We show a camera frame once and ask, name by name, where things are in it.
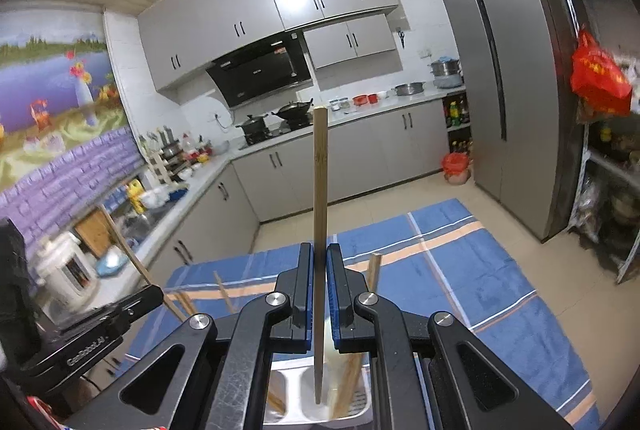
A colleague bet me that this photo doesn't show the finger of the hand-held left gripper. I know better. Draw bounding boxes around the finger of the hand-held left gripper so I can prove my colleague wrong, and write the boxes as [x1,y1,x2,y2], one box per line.
[50,285,165,347]

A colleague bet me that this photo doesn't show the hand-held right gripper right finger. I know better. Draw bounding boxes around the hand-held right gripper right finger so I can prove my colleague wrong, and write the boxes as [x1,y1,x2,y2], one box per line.
[327,243,574,430]

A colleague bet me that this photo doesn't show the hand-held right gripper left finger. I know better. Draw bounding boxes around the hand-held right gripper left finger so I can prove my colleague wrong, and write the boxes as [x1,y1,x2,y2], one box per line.
[64,243,316,430]

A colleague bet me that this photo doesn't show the bunch of wooden chopsticks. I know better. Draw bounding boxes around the bunch of wooden chopsticks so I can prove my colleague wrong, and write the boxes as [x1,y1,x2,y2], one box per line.
[177,252,383,416]

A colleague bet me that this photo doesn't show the printed bamboo chopstick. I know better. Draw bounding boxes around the printed bamboo chopstick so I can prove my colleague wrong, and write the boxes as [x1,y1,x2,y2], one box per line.
[311,106,329,406]

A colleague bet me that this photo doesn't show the white utensil holder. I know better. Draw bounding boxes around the white utensil holder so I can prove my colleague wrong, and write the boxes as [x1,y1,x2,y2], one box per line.
[262,350,375,426]

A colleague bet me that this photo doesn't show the white plastic spoon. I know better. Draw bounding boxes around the white plastic spoon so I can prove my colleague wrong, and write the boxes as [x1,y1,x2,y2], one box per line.
[322,314,335,367]

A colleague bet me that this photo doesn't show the white rice cooker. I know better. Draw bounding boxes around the white rice cooker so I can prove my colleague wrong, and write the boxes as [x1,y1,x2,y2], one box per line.
[32,232,99,311]

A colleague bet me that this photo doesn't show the wooden cutting board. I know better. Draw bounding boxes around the wooden cutting board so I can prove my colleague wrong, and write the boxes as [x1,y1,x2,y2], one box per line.
[74,210,119,261]

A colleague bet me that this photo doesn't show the steel sink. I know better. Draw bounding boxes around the steel sink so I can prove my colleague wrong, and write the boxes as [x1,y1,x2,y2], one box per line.
[114,204,172,251]

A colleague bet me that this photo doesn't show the yellow bottle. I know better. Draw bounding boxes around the yellow bottle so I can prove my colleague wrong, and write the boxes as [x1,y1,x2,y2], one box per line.
[125,180,147,214]

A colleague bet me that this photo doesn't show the blue plaid blanket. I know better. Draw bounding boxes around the blue plaid blanket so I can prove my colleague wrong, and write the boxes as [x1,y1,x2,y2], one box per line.
[125,197,601,430]

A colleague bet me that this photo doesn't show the grey lower kitchen cabinets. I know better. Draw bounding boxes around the grey lower kitchen cabinets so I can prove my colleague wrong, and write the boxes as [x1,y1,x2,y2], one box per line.
[147,94,468,273]

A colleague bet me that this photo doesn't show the grey kitchen cabinets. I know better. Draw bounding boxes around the grey kitchen cabinets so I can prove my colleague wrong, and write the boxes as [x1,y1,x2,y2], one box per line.
[136,0,402,93]
[147,94,468,273]

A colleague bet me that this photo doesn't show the gas stove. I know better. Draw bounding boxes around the gas stove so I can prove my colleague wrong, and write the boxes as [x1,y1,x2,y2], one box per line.
[239,117,314,147]

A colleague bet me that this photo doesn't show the dish rack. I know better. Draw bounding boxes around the dish rack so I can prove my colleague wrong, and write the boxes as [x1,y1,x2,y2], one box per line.
[139,125,212,183]

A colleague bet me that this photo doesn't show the orange plastic bag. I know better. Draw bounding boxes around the orange plastic bag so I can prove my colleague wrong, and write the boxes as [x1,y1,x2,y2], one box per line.
[440,152,474,187]

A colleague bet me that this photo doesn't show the black cooking pot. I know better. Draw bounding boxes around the black cooking pot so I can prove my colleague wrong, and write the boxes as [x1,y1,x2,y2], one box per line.
[235,114,269,134]

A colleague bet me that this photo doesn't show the black wok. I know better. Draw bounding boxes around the black wok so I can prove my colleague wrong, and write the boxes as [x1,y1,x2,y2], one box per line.
[272,98,316,121]

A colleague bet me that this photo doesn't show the shelf of sauce bottles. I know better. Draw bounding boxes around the shelf of sauce bottles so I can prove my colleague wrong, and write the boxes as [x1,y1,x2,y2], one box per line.
[443,94,474,155]

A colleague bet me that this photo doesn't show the black range hood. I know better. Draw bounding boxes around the black range hood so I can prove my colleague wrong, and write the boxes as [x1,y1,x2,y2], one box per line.
[205,32,314,109]

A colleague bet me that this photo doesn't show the steel steamer pot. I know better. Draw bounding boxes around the steel steamer pot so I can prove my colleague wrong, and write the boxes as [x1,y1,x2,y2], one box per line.
[428,56,464,89]

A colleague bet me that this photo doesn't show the grey refrigerator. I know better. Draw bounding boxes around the grey refrigerator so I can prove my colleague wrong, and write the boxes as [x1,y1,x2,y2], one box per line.
[432,0,591,243]

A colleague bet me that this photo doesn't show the grey upper kitchen cabinets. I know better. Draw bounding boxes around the grey upper kitchen cabinets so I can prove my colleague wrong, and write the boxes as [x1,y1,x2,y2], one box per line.
[136,0,402,93]

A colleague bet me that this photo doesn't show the metal storage shelf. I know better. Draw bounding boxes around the metal storage shelf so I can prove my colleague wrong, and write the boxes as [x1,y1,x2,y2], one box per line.
[560,0,640,285]

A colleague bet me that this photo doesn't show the red plastic bag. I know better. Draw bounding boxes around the red plastic bag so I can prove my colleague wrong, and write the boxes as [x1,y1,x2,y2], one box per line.
[570,27,634,117]

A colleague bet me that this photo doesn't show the landscape wall mural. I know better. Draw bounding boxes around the landscape wall mural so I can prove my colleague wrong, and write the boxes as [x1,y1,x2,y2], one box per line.
[0,10,147,255]

